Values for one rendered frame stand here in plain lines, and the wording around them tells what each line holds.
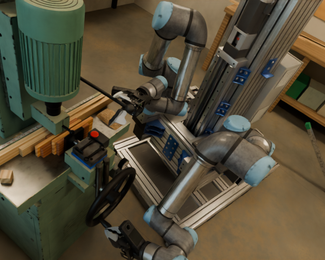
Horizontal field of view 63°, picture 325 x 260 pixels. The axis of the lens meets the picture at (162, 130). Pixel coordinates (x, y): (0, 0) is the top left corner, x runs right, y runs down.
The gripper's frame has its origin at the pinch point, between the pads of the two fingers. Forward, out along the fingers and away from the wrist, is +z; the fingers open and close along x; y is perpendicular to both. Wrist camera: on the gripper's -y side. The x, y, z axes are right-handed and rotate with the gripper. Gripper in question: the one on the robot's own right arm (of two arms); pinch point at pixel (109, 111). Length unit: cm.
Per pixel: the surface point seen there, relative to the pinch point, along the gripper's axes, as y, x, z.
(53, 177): -1.2, 18.9, 25.4
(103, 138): 3.9, 7.9, 6.1
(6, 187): -9.0, 18.8, 38.5
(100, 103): -15.7, 14.0, -14.0
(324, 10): 47, -8, -315
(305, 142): 114, 109, -239
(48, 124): -15.0, 7.9, 15.7
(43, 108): -20.4, 4.8, 13.4
